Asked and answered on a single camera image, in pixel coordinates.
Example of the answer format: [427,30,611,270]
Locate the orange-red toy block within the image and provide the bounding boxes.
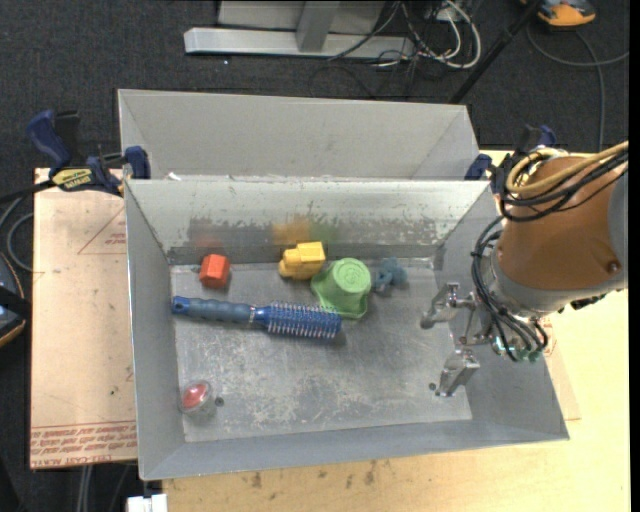
[198,253,232,290]

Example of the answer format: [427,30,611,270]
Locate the blue-grey toy figure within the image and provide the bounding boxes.
[372,257,410,296]

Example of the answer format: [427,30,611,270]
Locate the blue hairbrush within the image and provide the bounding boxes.
[171,295,344,344]

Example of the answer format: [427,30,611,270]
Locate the green plastic cup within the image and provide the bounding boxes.
[309,257,374,320]

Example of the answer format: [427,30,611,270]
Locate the red dome on clear base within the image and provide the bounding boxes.
[178,379,218,416]

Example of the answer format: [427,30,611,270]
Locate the yellow toy truck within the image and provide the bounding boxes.
[277,241,327,281]

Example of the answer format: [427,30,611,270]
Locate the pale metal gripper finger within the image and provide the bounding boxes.
[419,282,477,330]
[433,348,482,398]

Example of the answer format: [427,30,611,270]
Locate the grey metal bin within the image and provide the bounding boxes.
[117,88,571,482]

